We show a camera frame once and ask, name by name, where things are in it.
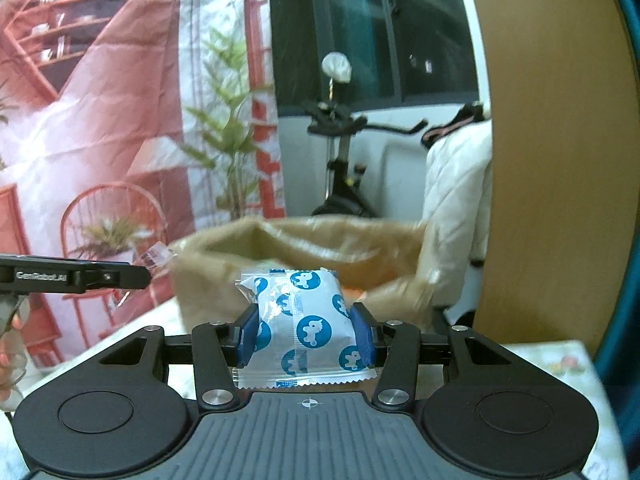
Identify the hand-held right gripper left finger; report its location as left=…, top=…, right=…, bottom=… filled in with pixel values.
left=98, top=307, right=261, bottom=411

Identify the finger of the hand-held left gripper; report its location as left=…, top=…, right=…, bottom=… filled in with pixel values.
left=82, top=263, right=152, bottom=291

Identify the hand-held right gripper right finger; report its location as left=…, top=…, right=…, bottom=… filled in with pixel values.
left=349, top=302, right=532, bottom=411

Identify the small clear packet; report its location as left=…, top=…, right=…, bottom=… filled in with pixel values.
left=133, top=241, right=175, bottom=278

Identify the blue and white snack packet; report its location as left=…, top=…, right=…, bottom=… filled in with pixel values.
left=234, top=267, right=379, bottom=391

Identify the brown paper bag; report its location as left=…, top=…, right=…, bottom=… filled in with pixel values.
left=169, top=214, right=442, bottom=332

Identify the white quilted coat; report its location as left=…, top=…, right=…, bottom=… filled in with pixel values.
left=422, top=119, right=494, bottom=312

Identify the printed backdrop cloth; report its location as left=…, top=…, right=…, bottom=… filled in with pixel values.
left=0, top=0, right=289, bottom=367

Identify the black exercise bike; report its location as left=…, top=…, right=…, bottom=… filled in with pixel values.
left=305, top=100, right=430, bottom=219

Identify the checkered tablecloth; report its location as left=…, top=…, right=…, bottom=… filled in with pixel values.
left=0, top=294, right=629, bottom=480

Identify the wooden board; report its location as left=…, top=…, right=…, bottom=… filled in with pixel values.
left=460, top=0, right=632, bottom=356

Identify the dark window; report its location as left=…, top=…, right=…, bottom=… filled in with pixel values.
left=267, top=0, right=482, bottom=117

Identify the black and pink strap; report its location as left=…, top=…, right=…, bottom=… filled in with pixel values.
left=419, top=102, right=489, bottom=149

